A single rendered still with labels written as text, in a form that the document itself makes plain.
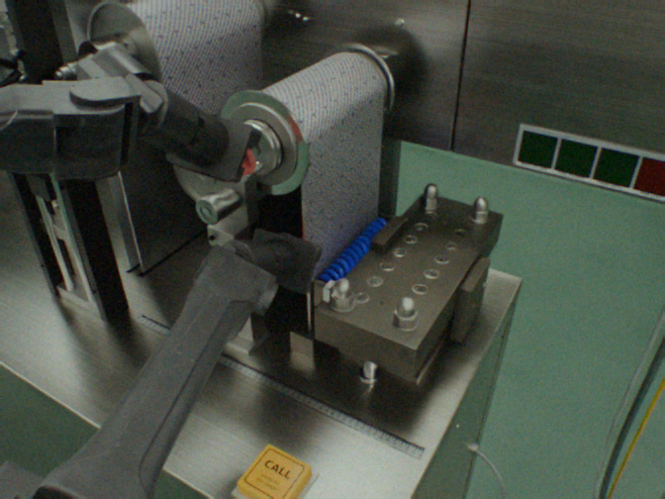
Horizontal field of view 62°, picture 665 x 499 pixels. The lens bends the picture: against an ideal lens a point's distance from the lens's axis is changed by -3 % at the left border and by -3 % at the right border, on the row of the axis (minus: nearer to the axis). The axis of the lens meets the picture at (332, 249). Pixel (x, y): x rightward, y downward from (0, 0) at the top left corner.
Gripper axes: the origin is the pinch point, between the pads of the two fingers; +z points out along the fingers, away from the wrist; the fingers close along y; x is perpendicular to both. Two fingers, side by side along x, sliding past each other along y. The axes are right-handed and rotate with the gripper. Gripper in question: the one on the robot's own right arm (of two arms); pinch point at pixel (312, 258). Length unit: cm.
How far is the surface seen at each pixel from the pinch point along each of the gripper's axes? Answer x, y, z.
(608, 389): -38, 55, 148
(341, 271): -1.2, 3.4, 4.3
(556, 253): 1, 19, 214
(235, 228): 2.3, -8.1, -9.6
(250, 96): 20.1, -7.0, -14.5
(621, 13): 44, 31, 10
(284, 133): 16.6, -1.7, -12.9
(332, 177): 12.5, 0.3, -0.5
